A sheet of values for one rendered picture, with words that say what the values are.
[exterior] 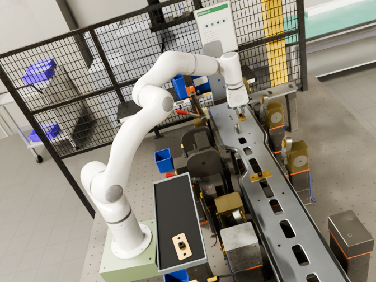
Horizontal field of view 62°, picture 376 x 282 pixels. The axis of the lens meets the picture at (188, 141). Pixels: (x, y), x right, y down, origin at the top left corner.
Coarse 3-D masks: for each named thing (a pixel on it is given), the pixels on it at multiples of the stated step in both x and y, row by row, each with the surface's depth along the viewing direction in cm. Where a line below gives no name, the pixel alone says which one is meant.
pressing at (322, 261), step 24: (216, 120) 168; (240, 144) 146; (264, 144) 142; (264, 168) 129; (288, 192) 116; (264, 216) 111; (288, 216) 108; (264, 240) 103; (288, 240) 101; (312, 240) 98; (288, 264) 94; (312, 264) 92; (336, 264) 91
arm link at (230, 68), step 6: (228, 54) 145; (234, 54) 144; (222, 60) 145; (228, 60) 143; (234, 60) 143; (222, 66) 147; (228, 66) 144; (234, 66) 144; (240, 66) 148; (222, 72) 150; (228, 72) 146; (234, 72) 146; (240, 72) 148; (228, 78) 149; (234, 78) 148; (240, 78) 149
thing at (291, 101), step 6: (288, 96) 177; (294, 96) 178; (288, 102) 181; (294, 102) 180; (288, 108) 184; (294, 108) 182; (288, 114) 187; (294, 114) 185; (288, 120) 191; (294, 120) 187; (288, 126) 195; (294, 126) 190
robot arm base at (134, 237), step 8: (112, 224) 129; (120, 224) 129; (128, 224) 131; (136, 224) 136; (112, 232) 133; (120, 232) 131; (128, 232) 133; (136, 232) 136; (144, 232) 145; (112, 240) 145; (120, 240) 134; (128, 240) 135; (136, 240) 137; (144, 240) 141; (112, 248) 141; (120, 248) 140; (128, 248) 137; (136, 248) 138; (144, 248) 137; (120, 256) 137; (128, 256) 136; (136, 256) 136
